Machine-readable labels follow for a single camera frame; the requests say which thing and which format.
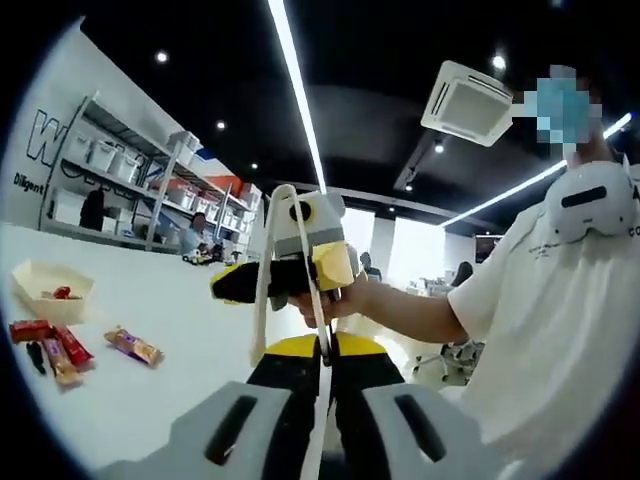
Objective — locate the tan purple-label food packet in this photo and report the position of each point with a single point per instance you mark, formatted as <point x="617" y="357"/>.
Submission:
<point x="134" y="346"/>

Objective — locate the cream paper food container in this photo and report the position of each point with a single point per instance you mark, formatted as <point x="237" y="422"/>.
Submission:
<point x="30" y="280"/>

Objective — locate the row of white storage bins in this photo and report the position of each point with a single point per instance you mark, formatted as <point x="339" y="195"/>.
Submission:
<point x="112" y="155"/>

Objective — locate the yellow white toy vehicle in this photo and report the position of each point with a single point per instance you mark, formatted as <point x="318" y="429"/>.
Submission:
<point x="202" y="257"/>

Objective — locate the white ceiling air conditioner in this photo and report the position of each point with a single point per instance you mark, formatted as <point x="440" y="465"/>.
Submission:
<point x="470" y="102"/>

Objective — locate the small red candy food packet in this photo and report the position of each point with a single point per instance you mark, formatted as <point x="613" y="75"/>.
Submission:
<point x="62" y="292"/>

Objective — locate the white cardboard box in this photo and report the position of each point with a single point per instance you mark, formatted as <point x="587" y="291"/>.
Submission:
<point x="67" y="207"/>

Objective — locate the white office chair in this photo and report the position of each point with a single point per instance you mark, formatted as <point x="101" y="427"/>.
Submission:
<point x="450" y="360"/>

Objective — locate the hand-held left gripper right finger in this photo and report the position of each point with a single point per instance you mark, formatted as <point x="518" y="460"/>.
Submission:
<point x="365" y="375"/>

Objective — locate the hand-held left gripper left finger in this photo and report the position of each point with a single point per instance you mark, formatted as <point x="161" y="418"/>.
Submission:
<point x="287" y="375"/>

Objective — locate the person in white shirt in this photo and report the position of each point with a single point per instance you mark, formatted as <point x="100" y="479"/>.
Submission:
<point x="550" y="325"/>

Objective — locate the small black clip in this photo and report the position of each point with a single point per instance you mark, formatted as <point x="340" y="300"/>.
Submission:
<point x="36" y="356"/>

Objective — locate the long ceiling light strip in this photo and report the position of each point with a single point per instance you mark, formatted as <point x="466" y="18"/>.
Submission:
<point x="520" y="187"/>
<point x="300" y="100"/>

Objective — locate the white chest device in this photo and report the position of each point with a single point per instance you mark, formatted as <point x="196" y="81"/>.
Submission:
<point x="590" y="205"/>

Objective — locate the black backpack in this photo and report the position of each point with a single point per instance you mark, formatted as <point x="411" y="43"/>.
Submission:
<point x="92" y="212"/>

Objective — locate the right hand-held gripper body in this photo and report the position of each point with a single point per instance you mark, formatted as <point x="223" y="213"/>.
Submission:
<point x="325" y="220"/>

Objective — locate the grey metal storage shelf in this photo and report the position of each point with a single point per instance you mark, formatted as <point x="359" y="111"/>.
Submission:
<point x="115" y="179"/>

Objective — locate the red wafer food packet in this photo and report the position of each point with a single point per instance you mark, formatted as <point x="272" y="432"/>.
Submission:
<point x="75" y="346"/>

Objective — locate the person's right hand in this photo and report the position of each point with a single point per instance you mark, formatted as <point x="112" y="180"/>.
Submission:
<point x="350" y="302"/>

